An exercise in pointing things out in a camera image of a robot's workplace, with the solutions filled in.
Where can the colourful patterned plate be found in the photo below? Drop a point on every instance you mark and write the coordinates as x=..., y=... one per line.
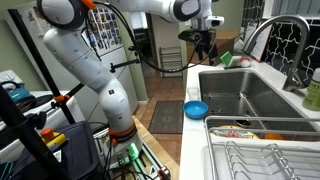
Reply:
x=233, y=132

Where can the green sponge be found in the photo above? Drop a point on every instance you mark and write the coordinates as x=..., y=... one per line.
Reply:
x=226, y=58

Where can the blue bowl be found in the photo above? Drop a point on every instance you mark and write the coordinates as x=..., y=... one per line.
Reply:
x=195, y=109

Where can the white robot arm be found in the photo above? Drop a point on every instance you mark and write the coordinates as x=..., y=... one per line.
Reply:
x=64, y=40

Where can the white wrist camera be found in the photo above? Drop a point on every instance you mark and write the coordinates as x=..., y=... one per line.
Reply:
x=213, y=21

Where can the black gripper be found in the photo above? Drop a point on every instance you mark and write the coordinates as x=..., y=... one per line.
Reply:
x=203, y=42

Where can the clear glass cup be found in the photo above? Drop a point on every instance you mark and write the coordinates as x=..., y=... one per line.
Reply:
x=193, y=93

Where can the silver wire dish rack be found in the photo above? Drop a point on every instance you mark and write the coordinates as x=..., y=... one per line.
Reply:
x=261, y=159

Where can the metal wire shelf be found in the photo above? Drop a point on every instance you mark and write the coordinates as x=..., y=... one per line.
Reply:
x=170, y=57

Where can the green soap bottle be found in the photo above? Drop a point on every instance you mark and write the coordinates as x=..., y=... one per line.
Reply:
x=312, y=99

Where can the stainless steel sink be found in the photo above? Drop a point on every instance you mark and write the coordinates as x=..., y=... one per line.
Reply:
x=257, y=105

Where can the cardboard box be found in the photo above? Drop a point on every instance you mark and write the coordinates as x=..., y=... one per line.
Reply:
x=225, y=39

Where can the teal power tool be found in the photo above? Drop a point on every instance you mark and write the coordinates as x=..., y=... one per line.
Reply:
x=19, y=95

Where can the black tripod pole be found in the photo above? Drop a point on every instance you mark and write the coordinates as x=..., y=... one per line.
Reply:
x=60, y=100

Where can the white sponge holder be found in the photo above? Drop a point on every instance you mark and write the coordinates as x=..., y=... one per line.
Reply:
x=238, y=62

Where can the orange emergency stop button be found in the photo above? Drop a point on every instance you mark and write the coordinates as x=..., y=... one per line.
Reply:
x=52, y=139

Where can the patterned floor rug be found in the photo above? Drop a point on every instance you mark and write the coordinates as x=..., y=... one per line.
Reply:
x=167, y=118

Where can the dark blue bin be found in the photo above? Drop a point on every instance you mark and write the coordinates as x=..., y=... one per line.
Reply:
x=78, y=157

